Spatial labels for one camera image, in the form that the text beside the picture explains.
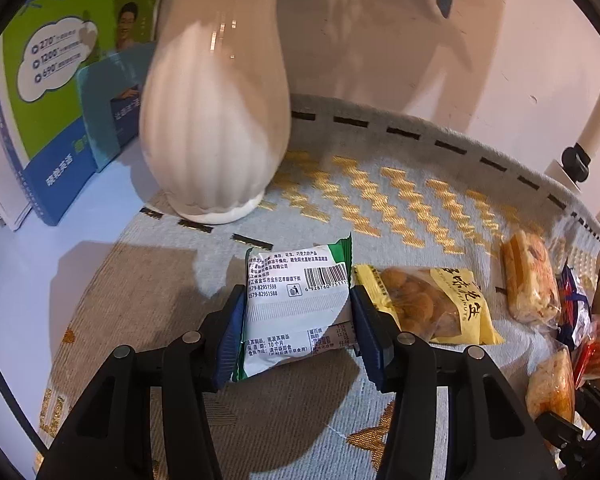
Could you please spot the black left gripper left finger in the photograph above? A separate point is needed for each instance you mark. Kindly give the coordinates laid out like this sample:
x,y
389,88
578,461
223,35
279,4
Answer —
x,y
107,433

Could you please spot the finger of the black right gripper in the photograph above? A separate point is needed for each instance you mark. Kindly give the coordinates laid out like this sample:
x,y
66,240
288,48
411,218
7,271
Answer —
x,y
574,451

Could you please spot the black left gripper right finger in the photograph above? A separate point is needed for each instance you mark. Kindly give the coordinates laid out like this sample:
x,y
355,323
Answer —
x,y
491,435

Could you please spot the blue red white snack packet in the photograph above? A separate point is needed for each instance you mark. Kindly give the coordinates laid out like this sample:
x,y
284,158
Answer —
x,y
575,320

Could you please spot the orange cracker snack packet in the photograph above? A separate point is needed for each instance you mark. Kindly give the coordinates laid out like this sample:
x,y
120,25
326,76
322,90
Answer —
x,y
532,293

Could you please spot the green white snack packet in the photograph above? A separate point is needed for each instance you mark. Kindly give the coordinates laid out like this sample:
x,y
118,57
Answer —
x,y
297,306

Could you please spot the orange translucent snack packet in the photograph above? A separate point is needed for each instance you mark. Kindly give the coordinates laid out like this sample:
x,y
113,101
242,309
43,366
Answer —
x,y
551,387

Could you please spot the yellow peanut snack packet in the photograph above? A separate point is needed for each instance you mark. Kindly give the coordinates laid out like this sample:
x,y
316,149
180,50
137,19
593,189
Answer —
x,y
440,305

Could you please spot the white lamp pole black knob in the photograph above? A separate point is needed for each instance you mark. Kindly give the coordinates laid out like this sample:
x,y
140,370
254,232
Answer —
x,y
573,167

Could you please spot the grey gold woven table mat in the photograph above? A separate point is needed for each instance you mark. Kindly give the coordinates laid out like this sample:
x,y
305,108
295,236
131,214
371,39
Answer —
x,y
407,193

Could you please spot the green blue book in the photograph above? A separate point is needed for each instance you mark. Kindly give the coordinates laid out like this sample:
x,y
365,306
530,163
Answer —
x,y
71,77

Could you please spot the white ribbed ceramic vase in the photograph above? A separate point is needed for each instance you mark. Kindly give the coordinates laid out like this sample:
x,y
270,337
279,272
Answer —
x,y
215,112

